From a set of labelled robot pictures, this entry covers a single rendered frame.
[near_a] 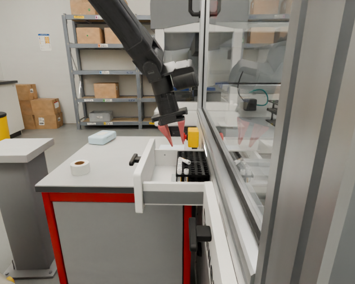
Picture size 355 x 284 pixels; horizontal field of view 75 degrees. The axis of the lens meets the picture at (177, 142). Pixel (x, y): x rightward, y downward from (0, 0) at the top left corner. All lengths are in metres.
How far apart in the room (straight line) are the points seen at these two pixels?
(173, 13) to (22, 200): 1.30
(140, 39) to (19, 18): 5.15
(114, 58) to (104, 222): 4.26
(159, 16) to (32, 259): 1.57
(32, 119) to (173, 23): 4.22
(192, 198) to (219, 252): 0.26
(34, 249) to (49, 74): 4.18
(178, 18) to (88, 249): 1.23
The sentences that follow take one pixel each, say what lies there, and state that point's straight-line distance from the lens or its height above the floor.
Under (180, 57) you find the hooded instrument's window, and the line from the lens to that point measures 1.45.
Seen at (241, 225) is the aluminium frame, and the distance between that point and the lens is 0.30.
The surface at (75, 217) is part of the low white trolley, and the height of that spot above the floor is 0.61.
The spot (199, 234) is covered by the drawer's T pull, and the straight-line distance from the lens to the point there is 0.40.
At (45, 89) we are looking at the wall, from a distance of 5.50.
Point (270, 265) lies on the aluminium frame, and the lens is 0.21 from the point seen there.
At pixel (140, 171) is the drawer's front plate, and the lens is 0.57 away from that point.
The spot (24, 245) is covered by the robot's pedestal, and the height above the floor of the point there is 0.19.
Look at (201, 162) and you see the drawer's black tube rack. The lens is 0.68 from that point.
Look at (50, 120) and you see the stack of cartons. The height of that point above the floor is 0.16.
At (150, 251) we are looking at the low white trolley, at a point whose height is 0.46.
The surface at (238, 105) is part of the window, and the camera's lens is 0.36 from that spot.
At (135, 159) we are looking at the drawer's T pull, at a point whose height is 0.91.
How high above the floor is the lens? 1.17
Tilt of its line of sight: 18 degrees down
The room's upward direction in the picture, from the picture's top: straight up
